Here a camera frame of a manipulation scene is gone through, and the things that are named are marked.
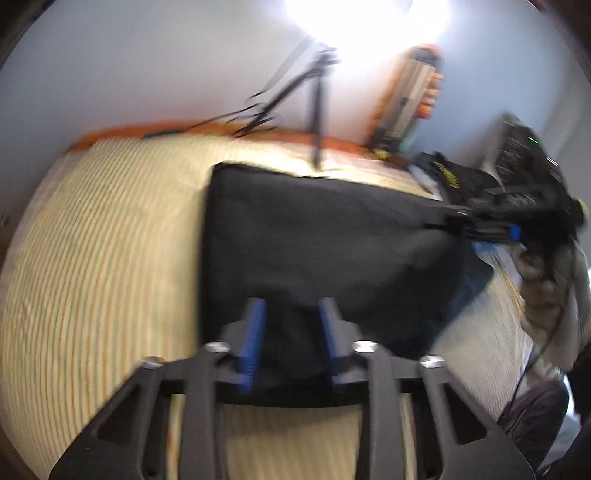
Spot black pants pink trim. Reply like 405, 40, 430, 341
200, 163, 471, 408

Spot right hand grey glove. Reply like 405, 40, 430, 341
511, 243, 590, 372

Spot folded black pants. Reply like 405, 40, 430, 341
409, 152, 501, 220

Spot folded blue jeans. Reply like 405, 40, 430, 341
444, 242, 494, 323

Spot folded silver tripod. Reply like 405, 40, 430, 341
365, 46, 434, 158

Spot orange patterned scarf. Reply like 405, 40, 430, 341
416, 45, 444, 119

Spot yellow striped bed cover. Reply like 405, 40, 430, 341
1, 135, 532, 479

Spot black mini tripod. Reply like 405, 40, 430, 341
233, 47, 338, 171

